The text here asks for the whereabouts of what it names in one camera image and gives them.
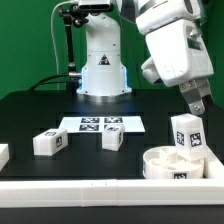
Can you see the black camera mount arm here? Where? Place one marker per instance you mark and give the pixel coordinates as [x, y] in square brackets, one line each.
[72, 17]

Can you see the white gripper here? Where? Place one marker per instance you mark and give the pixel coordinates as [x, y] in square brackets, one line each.
[178, 54]

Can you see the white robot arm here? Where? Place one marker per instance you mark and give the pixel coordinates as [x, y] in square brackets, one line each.
[103, 75]

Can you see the white U-shaped fence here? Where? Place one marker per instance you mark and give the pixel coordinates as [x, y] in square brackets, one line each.
[85, 193]

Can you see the white marker sheet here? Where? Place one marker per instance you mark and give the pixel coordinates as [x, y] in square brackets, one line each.
[98, 124]

